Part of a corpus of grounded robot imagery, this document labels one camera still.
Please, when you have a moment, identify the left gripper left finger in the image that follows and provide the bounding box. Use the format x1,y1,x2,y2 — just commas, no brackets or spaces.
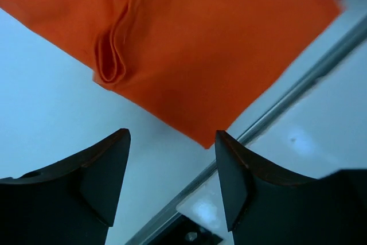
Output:
1,129,131,244

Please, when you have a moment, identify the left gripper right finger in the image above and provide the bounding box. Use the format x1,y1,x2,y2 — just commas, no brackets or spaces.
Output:
215,130,366,244

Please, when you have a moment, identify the orange t shirt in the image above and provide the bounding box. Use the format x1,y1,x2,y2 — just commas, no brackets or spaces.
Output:
1,0,341,148

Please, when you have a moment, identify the aluminium frame rail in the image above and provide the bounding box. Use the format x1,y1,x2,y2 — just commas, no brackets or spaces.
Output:
124,14,367,245

